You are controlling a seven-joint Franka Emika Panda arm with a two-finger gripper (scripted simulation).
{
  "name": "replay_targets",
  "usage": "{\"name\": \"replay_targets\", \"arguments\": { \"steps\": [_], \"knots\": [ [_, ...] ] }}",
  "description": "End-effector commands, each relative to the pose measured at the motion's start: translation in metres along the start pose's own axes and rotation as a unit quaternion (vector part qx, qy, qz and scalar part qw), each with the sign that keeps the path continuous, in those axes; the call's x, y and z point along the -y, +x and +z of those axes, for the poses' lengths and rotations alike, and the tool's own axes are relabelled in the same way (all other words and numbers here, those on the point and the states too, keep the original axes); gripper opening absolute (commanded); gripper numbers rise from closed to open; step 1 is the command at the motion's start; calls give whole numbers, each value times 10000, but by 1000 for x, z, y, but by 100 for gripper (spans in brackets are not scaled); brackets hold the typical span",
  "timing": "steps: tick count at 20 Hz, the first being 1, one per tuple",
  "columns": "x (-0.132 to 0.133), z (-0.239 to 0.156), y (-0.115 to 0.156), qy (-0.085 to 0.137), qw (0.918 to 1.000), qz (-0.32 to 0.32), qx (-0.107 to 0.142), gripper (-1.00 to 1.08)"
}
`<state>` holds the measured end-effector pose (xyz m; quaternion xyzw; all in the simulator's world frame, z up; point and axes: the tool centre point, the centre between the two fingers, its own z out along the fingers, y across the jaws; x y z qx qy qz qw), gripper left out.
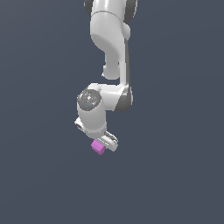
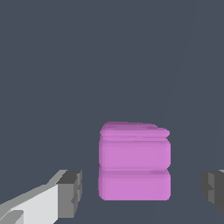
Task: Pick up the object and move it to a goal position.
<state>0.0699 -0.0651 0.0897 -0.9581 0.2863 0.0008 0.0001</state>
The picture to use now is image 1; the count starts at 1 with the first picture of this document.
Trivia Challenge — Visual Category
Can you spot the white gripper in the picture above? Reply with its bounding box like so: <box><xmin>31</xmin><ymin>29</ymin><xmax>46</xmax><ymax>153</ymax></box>
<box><xmin>73</xmin><ymin>116</ymin><xmax>120</xmax><ymax>152</ymax></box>

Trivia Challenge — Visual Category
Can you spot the small purple cube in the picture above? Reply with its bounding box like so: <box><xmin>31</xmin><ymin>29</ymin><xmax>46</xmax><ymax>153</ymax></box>
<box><xmin>90</xmin><ymin>139</ymin><xmax>106</xmax><ymax>156</ymax></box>

